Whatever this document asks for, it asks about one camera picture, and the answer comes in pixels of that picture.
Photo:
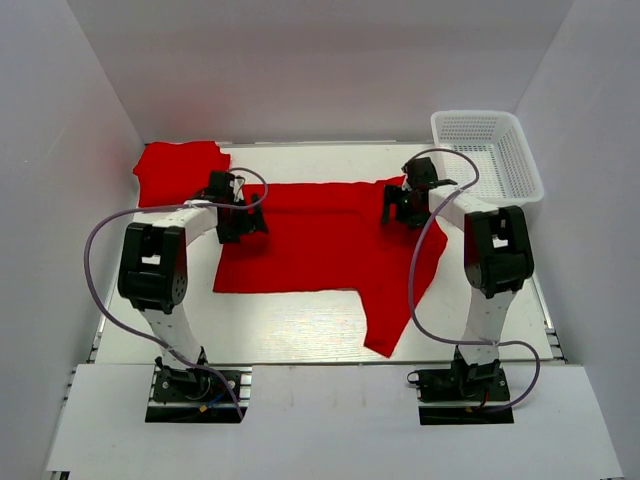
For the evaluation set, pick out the white plastic mesh basket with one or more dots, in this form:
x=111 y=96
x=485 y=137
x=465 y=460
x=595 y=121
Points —
x=489 y=146

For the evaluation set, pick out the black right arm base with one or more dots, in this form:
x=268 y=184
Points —
x=441 y=385

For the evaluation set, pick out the red folded t shirt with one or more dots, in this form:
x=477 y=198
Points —
x=172 y=173

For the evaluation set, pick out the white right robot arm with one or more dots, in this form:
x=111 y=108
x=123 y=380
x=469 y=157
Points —
x=497 y=255

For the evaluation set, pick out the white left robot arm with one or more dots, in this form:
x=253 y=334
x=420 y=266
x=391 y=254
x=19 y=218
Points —
x=153 y=271

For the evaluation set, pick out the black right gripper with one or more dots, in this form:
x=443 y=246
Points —
x=400 y=205

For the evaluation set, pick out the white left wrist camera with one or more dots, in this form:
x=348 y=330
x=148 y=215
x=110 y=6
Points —
x=237 y=186

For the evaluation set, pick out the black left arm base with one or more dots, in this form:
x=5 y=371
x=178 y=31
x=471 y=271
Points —
x=193 y=385

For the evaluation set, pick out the red t shirt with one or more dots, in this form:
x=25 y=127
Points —
x=328 y=236
x=172 y=173

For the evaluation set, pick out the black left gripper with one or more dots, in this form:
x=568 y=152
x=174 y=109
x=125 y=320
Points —
x=245 y=220

